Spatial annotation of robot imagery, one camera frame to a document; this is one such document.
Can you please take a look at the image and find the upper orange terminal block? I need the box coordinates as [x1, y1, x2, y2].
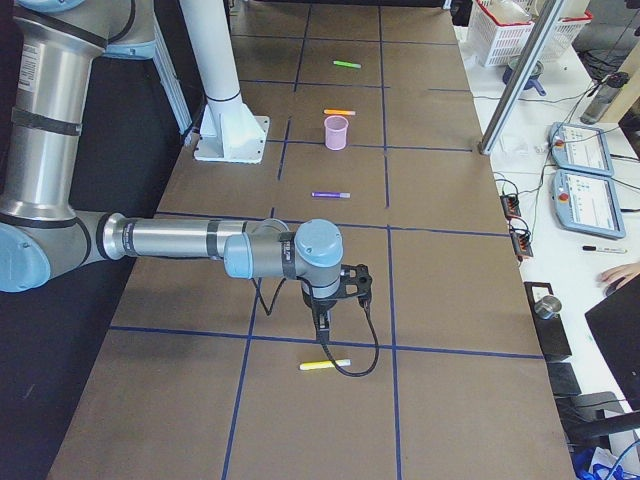
[500, 193, 521, 219]

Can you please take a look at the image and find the blue bowl with handle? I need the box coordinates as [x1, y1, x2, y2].
[502, 56, 547, 97]

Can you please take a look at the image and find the black box under cup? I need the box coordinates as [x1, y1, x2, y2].
[524, 281, 572, 362]

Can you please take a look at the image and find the pink mesh pen holder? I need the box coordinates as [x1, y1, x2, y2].
[324, 115, 349, 151]

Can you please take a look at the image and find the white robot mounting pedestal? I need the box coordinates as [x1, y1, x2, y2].
[180, 0, 270, 164]

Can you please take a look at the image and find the aluminium frame post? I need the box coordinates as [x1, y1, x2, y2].
[478, 0, 566, 156]

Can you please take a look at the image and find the orange terminal block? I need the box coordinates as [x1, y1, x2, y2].
[500, 193, 521, 219]
[509, 227, 533, 260]

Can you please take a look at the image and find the orange highlighter pen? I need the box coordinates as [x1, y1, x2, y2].
[323, 109, 356, 116]

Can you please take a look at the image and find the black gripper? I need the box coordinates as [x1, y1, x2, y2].
[302, 291, 338, 343]

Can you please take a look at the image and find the yellow highlighter pen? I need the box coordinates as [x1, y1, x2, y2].
[299, 359, 351, 371]

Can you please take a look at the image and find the green highlighter pen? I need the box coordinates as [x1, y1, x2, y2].
[332, 60, 362, 70]

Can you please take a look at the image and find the black monitor corner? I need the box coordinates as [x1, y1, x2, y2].
[585, 277, 639, 410]

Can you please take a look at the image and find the white plastic basket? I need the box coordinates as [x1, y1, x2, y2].
[466, 1, 593, 67]

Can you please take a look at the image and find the lower orange terminal block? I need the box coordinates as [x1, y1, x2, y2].
[509, 227, 533, 260]

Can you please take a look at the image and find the teach pendant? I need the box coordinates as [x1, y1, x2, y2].
[551, 169, 626, 240]
[548, 122, 614, 177]

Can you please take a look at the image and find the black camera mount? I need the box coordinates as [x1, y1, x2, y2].
[340, 264, 373, 306]

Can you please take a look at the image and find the lower teach pendant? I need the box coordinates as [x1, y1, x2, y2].
[551, 169, 626, 240]

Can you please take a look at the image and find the upper teach pendant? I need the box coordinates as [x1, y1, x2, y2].
[548, 122, 614, 177]

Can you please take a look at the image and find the small steel cup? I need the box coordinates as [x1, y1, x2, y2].
[534, 295, 562, 320]

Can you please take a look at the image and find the black marker on desk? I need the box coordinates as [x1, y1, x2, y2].
[581, 245, 628, 254]

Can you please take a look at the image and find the purple highlighter pen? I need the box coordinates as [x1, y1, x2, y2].
[311, 191, 351, 199]

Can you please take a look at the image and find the blue bag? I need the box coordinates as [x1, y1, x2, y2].
[572, 447, 639, 480]

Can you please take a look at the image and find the person hand at desk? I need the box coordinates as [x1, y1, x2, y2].
[599, 262, 640, 287]

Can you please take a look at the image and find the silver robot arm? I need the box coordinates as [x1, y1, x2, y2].
[1, 1, 347, 343]

